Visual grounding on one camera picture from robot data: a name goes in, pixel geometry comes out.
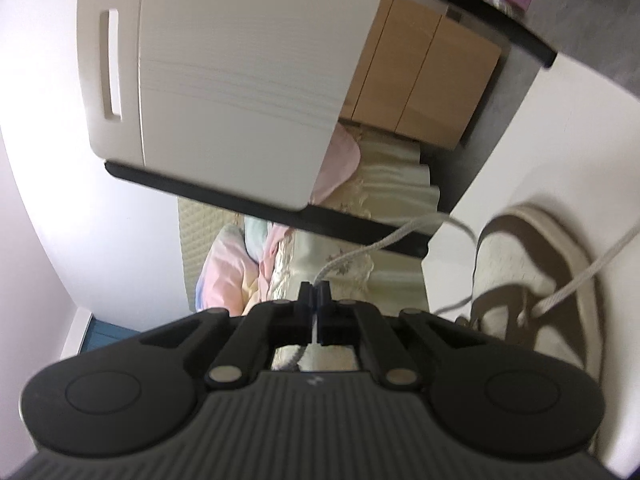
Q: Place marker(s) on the white and brown sneaker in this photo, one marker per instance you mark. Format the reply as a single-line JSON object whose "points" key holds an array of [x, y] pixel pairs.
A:
{"points": [[505, 265]]}

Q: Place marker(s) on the blue curtain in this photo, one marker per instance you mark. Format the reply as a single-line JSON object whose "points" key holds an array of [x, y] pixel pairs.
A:
{"points": [[105, 332]]}

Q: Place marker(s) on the white shoelace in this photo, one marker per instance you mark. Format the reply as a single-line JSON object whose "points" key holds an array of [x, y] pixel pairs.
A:
{"points": [[380, 242]]}

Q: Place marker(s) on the pastel quilt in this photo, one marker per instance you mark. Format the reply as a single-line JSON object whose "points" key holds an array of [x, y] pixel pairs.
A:
{"points": [[230, 275]]}

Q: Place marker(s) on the wooden drawer cabinet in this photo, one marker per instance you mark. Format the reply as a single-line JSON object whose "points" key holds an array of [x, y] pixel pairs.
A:
{"points": [[425, 85]]}

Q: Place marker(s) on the bed with floral lace cover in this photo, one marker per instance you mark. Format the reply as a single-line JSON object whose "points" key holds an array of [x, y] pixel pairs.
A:
{"points": [[390, 180]]}

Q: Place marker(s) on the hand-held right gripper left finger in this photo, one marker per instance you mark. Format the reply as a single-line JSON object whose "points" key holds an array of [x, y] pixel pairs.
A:
{"points": [[306, 310]]}

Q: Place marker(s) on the white chair with black frame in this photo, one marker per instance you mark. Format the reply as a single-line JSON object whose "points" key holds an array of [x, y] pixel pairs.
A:
{"points": [[225, 85]]}

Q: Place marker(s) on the pink cloth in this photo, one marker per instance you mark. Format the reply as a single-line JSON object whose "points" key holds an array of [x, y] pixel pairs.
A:
{"points": [[337, 165]]}

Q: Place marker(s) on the quilted beige headboard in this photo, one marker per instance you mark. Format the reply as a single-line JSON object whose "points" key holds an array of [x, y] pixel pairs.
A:
{"points": [[200, 230]]}

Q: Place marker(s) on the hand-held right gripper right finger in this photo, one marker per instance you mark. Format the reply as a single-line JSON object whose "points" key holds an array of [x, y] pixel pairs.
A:
{"points": [[324, 310]]}

